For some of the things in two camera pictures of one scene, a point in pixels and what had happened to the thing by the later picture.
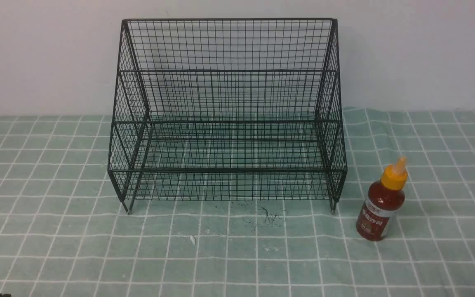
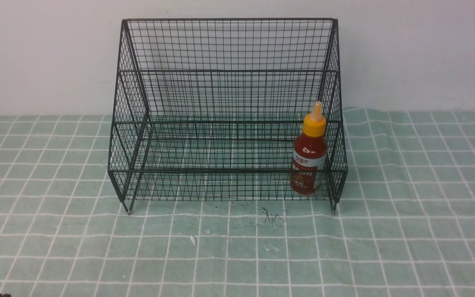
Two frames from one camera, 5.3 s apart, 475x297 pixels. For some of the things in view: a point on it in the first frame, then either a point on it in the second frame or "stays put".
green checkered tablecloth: [49, 221] stays put
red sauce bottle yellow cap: [384, 199] -> [309, 154]
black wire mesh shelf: [229, 109] stays put
